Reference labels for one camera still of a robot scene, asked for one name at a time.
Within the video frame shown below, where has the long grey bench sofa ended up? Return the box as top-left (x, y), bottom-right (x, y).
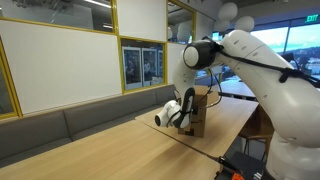
top-left (0, 83), bottom-right (178, 168)

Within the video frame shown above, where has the brown cardboard shipping box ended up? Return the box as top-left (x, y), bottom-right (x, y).
top-left (177, 85), bottom-right (220, 138)

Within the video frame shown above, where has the background wooden table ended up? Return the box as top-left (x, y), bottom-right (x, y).
top-left (213, 80), bottom-right (258, 100)

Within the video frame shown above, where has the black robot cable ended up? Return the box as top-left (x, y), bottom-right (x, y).
top-left (166, 35), bottom-right (320, 126)

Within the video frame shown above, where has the green exit sign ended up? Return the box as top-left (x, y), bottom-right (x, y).
top-left (304, 13), bottom-right (320, 24)

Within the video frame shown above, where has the wooden chair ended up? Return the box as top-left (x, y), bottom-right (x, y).
top-left (238, 104), bottom-right (276, 161)

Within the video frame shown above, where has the yellow framed tall corner window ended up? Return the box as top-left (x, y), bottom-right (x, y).
top-left (167, 0), bottom-right (198, 47)

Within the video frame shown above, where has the yellow framed wide transom window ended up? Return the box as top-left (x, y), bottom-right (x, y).
top-left (0, 0), bottom-right (118, 35)

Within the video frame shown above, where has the orange and black clamp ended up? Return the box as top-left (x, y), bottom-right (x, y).
top-left (214, 154), bottom-right (246, 180)

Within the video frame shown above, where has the black camera on stand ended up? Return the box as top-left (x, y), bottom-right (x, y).
top-left (281, 52), bottom-right (303, 73)

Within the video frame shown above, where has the large exterior window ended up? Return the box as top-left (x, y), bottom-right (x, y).
top-left (213, 18), bottom-right (320, 83)

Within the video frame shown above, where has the yellow framed poster window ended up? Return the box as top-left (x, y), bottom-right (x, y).
top-left (118, 35), bottom-right (169, 95)

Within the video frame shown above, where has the yellow framed meeting room window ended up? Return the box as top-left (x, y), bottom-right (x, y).
top-left (0, 33), bottom-right (23, 120)

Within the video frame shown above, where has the black flat case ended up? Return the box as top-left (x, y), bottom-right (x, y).
top-left (229, 151), bottom-right (278, 180)

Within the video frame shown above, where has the white globe pendant lamp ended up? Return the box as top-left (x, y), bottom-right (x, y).
top-left (218, 2), bottom-right (239, 22)
top-left (234, 15), bottom-right (255, 33)

